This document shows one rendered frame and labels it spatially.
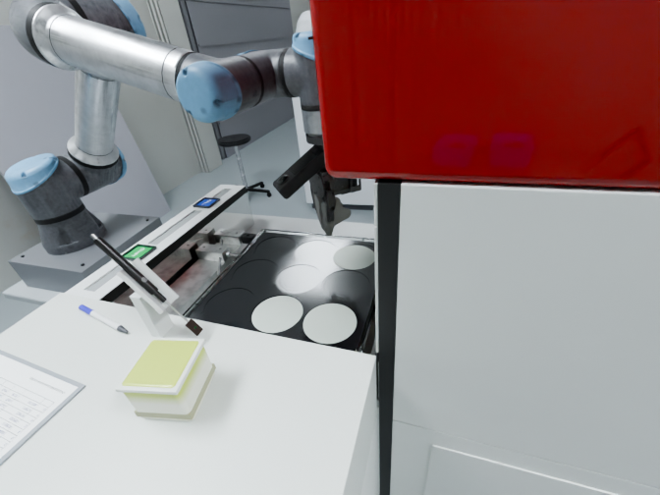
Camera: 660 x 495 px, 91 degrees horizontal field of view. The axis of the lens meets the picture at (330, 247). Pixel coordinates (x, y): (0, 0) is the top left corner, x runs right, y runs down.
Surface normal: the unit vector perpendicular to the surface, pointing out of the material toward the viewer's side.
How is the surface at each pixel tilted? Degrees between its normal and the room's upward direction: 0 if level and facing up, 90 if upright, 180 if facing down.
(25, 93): 82
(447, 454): 90
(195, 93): 92
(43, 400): 0
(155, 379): 0
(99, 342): 0
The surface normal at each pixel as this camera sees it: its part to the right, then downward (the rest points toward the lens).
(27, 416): -0.09, -0.83
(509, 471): -0.30, 0.55
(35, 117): 0.93, -0.03
